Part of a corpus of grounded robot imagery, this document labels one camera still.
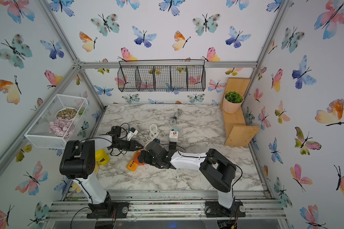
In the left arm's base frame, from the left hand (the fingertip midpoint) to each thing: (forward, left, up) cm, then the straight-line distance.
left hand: (141, 146), depth 95 cm
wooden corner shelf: (+1, -60, +11) cm, 61 cm away
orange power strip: (-14, +4, +1) cm, 14 cm away
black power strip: (0, -20, 0) cm, 20 cm away
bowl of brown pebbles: (+1, +30, +32) cm, 44 cm away
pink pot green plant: (+24, -62, +15) cm, 68 cm away
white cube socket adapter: (+3, -21, +5) cm, 22 cm away
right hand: (-12, -3, +7) cm, 14 cm away
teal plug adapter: (+14, -23, -1) cm, 27 cm away
